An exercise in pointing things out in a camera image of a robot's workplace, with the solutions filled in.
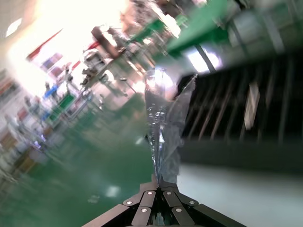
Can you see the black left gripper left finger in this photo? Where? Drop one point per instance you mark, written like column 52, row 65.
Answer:
column 142, row 203

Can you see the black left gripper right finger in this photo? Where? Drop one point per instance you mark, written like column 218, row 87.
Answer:
column 184, row 208

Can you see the grey transparent antistatic bag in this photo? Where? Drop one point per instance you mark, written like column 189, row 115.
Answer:
column 170, row 123

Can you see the black slotted plastic container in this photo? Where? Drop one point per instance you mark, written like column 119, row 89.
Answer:
column 236, row 151

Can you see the green storage bin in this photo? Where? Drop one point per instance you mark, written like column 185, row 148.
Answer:
column 66, row 102

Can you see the blue storage bin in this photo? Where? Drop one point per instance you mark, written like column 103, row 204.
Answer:
column 50, row 91

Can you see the green table cloth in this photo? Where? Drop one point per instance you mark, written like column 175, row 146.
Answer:
column 198, row 30

